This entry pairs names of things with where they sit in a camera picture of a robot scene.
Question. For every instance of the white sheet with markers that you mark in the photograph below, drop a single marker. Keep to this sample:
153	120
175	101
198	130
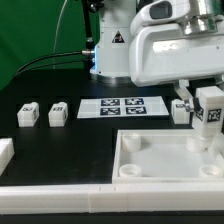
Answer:
122	107

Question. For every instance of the black camera pole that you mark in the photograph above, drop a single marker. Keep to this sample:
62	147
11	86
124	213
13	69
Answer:
90	6

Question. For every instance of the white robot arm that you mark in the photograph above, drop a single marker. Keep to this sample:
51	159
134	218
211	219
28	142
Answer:
111	54

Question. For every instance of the white fence block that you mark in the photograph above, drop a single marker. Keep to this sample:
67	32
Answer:
216	149
6	153

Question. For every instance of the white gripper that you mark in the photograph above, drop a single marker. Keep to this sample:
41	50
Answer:
177	40

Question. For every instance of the white square tabletop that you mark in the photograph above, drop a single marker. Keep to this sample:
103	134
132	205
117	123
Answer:
163	155

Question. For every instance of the white front fence bar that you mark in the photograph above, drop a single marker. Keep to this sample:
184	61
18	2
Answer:
96	198

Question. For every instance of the white left fence block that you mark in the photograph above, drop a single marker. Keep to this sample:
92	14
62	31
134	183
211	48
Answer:
6	153

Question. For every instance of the white right fence block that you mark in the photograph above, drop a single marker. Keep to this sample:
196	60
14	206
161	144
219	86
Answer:
216	149

